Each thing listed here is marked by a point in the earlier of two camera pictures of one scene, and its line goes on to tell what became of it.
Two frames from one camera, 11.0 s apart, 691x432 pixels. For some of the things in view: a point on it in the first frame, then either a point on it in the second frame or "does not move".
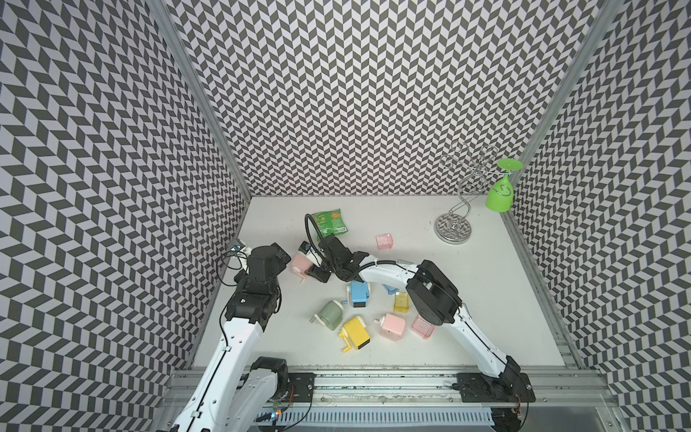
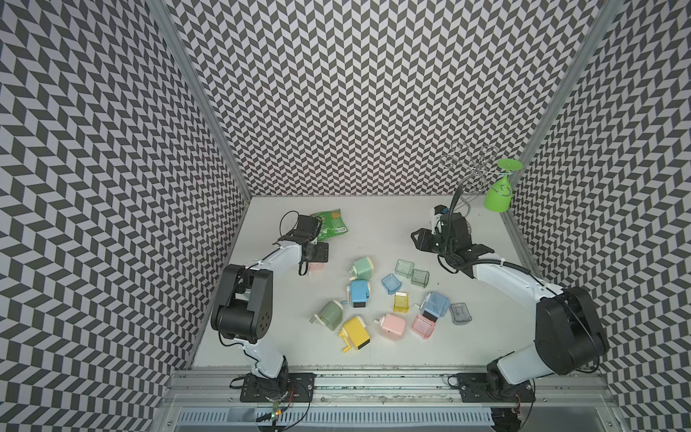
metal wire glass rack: [456, 226] does not move
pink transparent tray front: [423, 326] does not move
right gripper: [317, 272] → [421, 241]
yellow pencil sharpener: [355, 334] does not move
